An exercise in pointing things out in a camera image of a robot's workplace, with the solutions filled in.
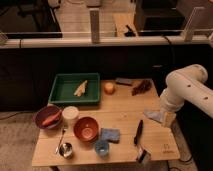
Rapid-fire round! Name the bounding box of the white plastic cup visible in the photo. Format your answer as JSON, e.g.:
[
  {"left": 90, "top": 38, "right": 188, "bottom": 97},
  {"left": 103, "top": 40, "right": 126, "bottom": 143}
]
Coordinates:
[{"left": 62, "top": 106, "right": 79, "bottom": 125}]

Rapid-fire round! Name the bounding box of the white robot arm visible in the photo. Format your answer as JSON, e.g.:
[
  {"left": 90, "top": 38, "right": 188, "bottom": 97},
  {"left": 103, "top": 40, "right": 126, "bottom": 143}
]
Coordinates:
[{"left": 160, "top": 64, "right": 213, "bottom": 127}]

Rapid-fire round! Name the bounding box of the small blue cup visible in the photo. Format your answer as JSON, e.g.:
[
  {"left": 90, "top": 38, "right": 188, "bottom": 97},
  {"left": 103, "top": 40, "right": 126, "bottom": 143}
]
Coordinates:
[{"left": 94, "top": 140, "right": 109, "bottom": 157}]

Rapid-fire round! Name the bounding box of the small metal cup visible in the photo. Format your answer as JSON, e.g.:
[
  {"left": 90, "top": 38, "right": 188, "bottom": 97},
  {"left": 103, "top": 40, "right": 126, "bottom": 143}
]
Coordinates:
[{"left": 59, "top": 143, "right": 73, "bottom": 159}]

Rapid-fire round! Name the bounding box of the grey cloth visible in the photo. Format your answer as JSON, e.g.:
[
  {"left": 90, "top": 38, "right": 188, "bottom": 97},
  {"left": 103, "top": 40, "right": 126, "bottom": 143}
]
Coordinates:
[{"left": 144, "top": 110, "right": 163, "bottom": 123}]

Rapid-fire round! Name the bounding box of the black knife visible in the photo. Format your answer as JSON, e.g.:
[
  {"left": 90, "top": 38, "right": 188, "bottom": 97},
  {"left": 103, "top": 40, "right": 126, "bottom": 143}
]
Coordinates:
[{"left": 134, "top": 120, "right": 143, "bottom": 146}]

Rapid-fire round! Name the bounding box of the dark red dried object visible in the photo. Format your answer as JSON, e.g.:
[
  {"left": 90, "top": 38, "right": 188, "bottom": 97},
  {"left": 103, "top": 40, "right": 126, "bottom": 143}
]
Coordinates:
[{"left": 132, "top": 80, "right": 152, "bottom": 96}]

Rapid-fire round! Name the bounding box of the black and white brush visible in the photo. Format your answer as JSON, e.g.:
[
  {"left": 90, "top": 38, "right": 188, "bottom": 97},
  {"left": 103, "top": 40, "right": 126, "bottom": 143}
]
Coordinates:
[{"left": 136, "top": 146, "right": 151, "bottom": 164}]

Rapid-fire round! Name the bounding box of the wooden table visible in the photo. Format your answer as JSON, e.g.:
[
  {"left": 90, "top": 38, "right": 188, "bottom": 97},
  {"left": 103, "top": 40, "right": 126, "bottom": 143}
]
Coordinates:
[{"left": 32, "top": 86, "right": 180, "bottom": 167}]

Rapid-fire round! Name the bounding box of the blue sponge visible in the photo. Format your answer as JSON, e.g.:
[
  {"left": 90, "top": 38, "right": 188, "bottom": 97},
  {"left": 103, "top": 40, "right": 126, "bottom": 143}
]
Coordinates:
[{"left": 100, "top": 128, "right": 120, "bottom": 143}]

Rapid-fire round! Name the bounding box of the dark rectangular sponge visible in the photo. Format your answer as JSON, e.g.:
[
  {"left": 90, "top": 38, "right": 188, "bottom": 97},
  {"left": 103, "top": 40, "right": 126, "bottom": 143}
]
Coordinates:
[{"left": 115, "top": 78, "right": 133, "bottom": 86}]

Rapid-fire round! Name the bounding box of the orange bowl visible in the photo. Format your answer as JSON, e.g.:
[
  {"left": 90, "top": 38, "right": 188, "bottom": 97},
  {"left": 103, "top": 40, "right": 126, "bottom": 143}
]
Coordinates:
[{"left": 73, "top": 117, "right": 99, "bottom": 142}]

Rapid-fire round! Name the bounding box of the beige object in tray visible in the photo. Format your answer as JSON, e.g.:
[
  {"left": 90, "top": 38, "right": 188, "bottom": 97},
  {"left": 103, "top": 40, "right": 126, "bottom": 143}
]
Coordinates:
[{"left": 74, "top": 80, "right": 88, "bottom": 97}]

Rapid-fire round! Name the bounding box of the black object on floor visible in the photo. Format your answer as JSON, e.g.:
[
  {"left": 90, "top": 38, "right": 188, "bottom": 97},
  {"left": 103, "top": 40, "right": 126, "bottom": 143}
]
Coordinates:
[{"left": 124, "top": 25, "right": 136, "bottom": 37}]

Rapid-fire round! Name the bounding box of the green plastic tray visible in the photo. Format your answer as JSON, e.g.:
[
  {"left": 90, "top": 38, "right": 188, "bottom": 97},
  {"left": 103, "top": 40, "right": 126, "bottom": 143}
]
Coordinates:
[{"left": 48, "top": 73, "right": 101, "bottom": 106}]

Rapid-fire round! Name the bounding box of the orange carrot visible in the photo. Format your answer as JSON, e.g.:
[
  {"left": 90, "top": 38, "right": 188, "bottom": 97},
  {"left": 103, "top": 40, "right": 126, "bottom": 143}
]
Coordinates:
[{"left": 42, "top": 112, "right": 61, "bottom": 126}]

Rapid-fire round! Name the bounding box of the dark red bowl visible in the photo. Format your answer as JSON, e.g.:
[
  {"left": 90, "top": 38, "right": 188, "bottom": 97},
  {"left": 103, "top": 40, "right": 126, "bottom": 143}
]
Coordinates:
[{"left": 34, "top": 105, "right": 62, "bottom": 129}]

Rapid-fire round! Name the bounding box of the white horizontal rail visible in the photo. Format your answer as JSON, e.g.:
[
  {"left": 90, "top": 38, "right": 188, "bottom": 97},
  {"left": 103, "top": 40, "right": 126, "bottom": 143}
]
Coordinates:
[{"left": 0, "top": 35, "right": 213, "bottom": 49}]

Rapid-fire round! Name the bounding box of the right metal post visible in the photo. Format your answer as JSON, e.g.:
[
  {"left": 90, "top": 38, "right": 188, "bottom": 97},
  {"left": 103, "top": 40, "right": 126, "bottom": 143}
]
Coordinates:
[{"left": 181, "top": 7, "right": 205, "bottom": 42}]

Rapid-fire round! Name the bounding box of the metal post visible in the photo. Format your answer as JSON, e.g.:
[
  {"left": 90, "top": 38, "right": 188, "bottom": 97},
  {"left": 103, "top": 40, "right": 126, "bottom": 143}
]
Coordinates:
[
  {"left": 181, "top": 7, "right": 205, "bottom": 42},
  {"left": 89, "top": 8, "right": 100, "bottom": 44}
]

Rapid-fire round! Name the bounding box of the center metal post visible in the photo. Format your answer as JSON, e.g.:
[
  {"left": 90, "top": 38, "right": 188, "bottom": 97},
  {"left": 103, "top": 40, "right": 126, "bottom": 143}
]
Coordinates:
[{"left": 89, "top": 8, "right": 100, "bottom": 44}]

